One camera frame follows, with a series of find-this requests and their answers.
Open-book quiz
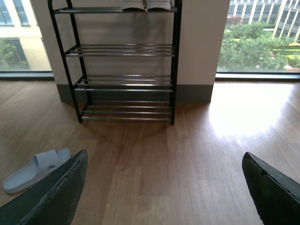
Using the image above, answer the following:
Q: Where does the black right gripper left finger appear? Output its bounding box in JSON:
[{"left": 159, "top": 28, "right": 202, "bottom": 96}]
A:
[{"left": 0, "top": 150, "right": 88, "bottom": 225}]

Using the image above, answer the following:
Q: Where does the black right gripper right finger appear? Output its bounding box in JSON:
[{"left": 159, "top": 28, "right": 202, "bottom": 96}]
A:
[{"left": 242, "top": 152, "right": 300, "bottom": 225}]

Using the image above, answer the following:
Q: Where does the light blue slipper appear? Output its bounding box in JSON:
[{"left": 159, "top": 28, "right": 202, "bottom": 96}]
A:
[{"left": 3, "top": 148, "right": 71, "bottom": 194}]

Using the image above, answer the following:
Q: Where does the grey sneaker white sole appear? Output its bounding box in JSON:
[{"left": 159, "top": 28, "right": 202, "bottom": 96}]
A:
[{"left": 146, "top": 0, "right": 172, "bottom": 10}]

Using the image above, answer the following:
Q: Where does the black metal shoe rack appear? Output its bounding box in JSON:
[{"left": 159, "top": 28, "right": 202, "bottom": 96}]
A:
[{"left": 47, "top": 0, "right": 182, "bottom": 124}]

